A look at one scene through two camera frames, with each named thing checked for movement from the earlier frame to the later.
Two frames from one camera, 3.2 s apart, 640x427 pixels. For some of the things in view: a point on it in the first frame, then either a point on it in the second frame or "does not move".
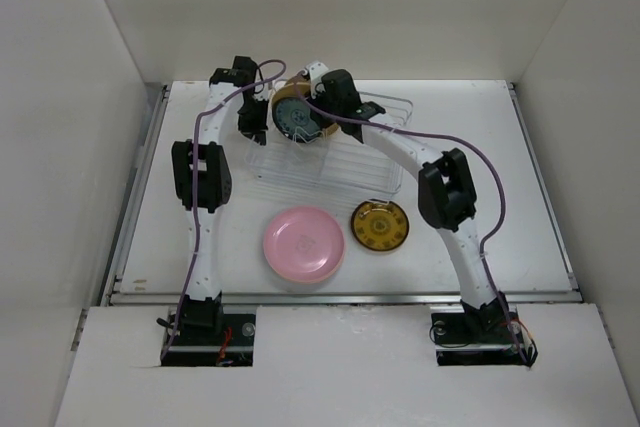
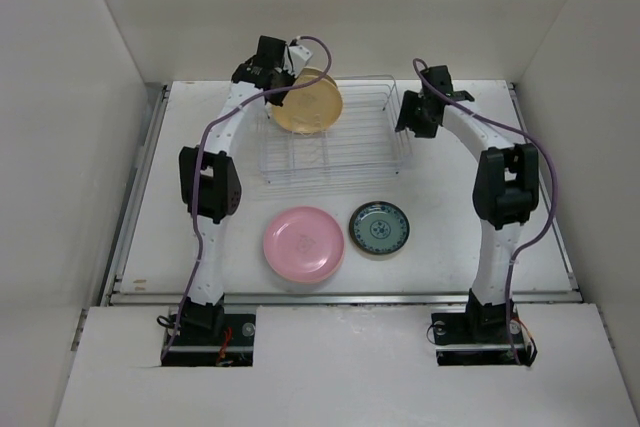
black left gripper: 256,130 → 277,100
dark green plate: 293,118 → 379,227
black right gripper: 323,121 → 411,100
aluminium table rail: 111,296 does not move
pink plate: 304,244 does not move
